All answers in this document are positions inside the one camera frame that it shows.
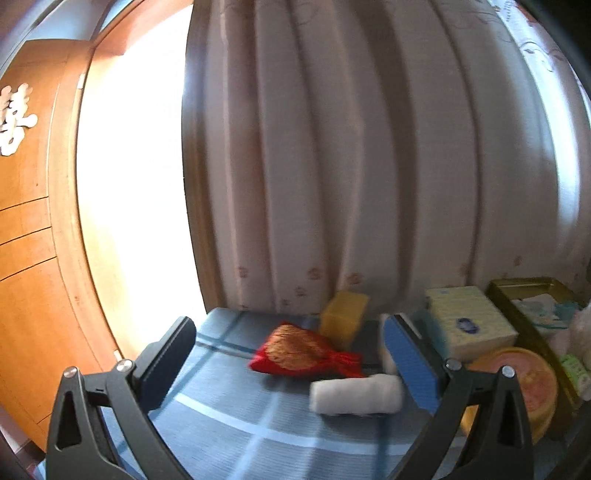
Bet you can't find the white gauze roll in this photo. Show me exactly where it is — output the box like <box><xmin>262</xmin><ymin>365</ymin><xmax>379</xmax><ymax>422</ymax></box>
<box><xmin>310</xmin><ymin>374</ymin><xmax>405</xmax><ymax>416</ymax></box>

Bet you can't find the pink fluffy round puff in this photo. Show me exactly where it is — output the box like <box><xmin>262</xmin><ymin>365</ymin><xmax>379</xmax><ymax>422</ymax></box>
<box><xmin>550</xmin><ymin>305</ymin><xmax>590</xmax><ymax>370</ymax></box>

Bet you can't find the red gold embroidered pouch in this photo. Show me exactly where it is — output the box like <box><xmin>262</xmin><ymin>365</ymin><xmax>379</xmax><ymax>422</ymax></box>
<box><xmin>249</xmin><ymin>322</ymin><xmax>365</xmax><ymax>379</ymax></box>

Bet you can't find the round yellow lidded tin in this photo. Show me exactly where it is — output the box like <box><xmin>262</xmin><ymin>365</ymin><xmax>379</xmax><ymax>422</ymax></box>
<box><xmin>461</xmin><ymin>347</ymin><xmax>558</xmax><ymax>444</ymax></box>

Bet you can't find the orange wooden cabinet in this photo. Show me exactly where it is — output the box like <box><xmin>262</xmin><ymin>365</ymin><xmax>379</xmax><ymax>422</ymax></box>
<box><xmin>1</xmin><ymin>40</ymin><xmax>117</xmax><ymax>449</ymax></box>

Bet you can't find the green white packet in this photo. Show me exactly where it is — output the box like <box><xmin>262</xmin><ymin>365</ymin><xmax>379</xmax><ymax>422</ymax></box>
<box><xmin>560</xmin><ymin>354</ymin><xmax>591</xmax><ymax>402</ymax></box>

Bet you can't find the white grey sponge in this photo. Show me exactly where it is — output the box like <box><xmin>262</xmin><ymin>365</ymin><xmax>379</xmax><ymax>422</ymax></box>
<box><xmin>378</xmin><ymin>313</ymin><xmax>417</xmax><ymax>375</ymax></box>

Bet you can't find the tissue pack with blue pattern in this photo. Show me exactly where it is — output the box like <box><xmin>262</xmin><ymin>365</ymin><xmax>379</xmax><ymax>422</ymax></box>
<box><xmin>425</xmin><ymin>286</ymin><xmax>518</xmax><ymax>362</ymax></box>

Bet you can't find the gold metal tray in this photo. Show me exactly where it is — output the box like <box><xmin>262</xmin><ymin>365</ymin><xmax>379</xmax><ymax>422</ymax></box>
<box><xmin>486</xmin><ymin>277</ymin><xmax>583</xmax><ymax>439</ymax></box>

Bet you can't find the yellow sponge block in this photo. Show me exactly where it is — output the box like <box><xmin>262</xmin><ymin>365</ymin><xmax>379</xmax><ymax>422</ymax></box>
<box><xmin>318</xmin><ymin>290</ymin><xmax>370</xmax><ymax>350</ymax></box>

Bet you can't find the white double happiness decal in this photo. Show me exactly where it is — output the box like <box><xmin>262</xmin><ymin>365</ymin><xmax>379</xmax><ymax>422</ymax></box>
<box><xmin>0</xmin><ymin>83</ymin><xmax>38</xmax><ymax>157</ymax></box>

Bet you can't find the floral cream curtain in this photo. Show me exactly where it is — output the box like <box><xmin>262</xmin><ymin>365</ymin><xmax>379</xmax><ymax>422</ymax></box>
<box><xmin>181</xmin><ymin>1</ymin><xmax>590</xmax><ymax>314</ymax></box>

